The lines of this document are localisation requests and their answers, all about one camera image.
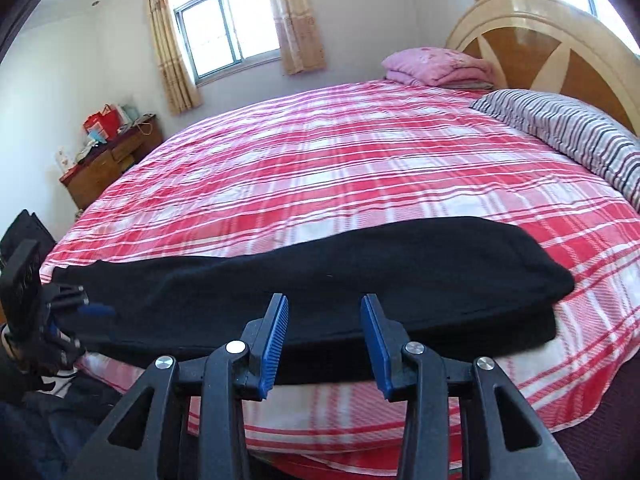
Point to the window with blue frame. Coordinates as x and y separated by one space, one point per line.
222 35

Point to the black pants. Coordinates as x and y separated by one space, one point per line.
465 287

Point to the white bottle on desk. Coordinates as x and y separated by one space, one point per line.
64 161

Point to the black chair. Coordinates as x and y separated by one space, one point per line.
26 226

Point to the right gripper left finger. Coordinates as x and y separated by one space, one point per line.
143 436

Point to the right beige curtain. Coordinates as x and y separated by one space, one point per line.
301 47

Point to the beige curtain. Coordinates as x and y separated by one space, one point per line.
176 75
301 47

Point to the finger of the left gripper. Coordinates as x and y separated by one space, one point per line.
95 309

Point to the left beige curtain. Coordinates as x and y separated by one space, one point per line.
176 75

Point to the striped pillow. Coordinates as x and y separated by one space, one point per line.
575 129

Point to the red gift bag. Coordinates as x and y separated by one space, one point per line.
105 123

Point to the pink folded blanket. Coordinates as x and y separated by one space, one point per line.
439 67

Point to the red plaid bed sheet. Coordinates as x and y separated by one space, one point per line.
331 160

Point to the wooden desk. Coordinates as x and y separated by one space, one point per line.
88 179

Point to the round wooden headboard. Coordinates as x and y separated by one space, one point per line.
550 46

